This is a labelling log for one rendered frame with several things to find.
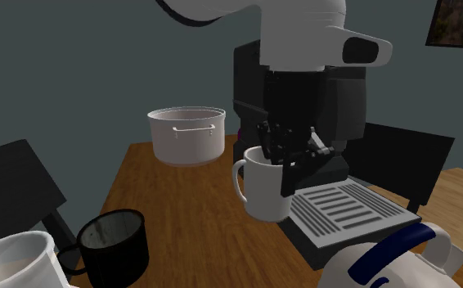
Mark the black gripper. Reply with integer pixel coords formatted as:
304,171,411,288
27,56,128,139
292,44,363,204
256,69,336,199

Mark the white mug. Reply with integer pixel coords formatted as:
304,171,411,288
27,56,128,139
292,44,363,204
231,145,295,223

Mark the black espresso machine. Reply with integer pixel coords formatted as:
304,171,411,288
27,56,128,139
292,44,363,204
232,39,423,271

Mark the black chair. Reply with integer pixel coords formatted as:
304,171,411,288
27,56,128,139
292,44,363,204
342,121,456,215
0,138,79,250

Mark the white cooking pot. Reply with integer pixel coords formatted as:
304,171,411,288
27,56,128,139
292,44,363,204
146,106,227,168

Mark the black mug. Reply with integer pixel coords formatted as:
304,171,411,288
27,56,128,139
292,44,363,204
55,208,151,288

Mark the white jug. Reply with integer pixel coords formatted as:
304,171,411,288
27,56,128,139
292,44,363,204
0,230,72,288

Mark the white kettle with blue handle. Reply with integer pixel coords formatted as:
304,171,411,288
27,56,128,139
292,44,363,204
317,221,463,288

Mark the framed wall picture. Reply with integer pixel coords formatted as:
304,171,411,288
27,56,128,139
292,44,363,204
425,0,463,51

